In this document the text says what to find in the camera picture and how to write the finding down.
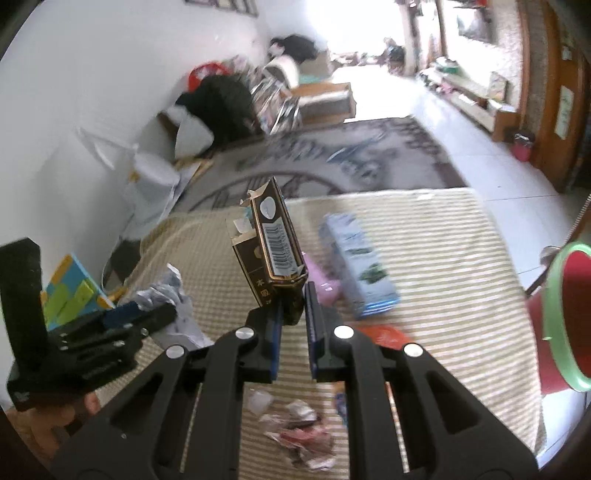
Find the torn wrapper scraps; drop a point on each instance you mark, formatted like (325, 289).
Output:
(302, 436)

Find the dark framed wall picture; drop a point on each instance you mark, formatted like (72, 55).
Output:
(240, 7)

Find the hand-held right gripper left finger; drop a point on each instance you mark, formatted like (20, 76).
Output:
(276, 346)

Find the yellow striped mat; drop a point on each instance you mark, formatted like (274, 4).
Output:
(415, 230)

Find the red flat packet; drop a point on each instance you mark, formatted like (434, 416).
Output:
(385, 337)

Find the black tablet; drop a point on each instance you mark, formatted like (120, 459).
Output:
(122, 261)

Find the small red floor bin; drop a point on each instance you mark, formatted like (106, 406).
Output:
(523, 147)

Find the red bag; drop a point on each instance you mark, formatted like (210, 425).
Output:
(207, 74)

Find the pink plastic bag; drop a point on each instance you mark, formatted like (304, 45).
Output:
(325, 284)

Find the light blue carton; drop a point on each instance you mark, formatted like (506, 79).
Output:
(364, 267)

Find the white plastic bag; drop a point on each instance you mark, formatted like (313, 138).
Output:
(194, 136)

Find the white paper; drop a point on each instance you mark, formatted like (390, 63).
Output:
(180, 304)

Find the metal folding rack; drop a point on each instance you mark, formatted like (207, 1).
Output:
(277, 108)

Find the person's left hand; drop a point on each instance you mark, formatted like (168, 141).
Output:
(51, 429)

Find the blue yellow green plastic board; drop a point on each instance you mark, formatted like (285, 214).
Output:
(69, 295)

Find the wooden wall partition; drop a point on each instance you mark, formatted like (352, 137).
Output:
(554, 92)

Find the red bin with green rim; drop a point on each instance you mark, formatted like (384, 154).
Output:
(563, 323)

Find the grey patterned rug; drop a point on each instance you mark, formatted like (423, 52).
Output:
(332, 147)

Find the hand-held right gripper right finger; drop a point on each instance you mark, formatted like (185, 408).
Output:
(313, 341)

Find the pile of black clothes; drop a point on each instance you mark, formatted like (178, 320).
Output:
(295, 48)

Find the low television cabinet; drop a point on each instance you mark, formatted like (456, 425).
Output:
(471, 99)

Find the dark brown barcode box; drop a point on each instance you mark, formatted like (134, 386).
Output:
(272, 240)

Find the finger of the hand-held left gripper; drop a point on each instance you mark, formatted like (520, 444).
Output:
(122, 314)

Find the blue and orange wrapper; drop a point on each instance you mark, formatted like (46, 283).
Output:
(340, 404)

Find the black jacket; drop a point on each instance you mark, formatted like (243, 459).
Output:
(221, 104)

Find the small white plastic scrap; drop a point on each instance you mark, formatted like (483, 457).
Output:
(259, 400)

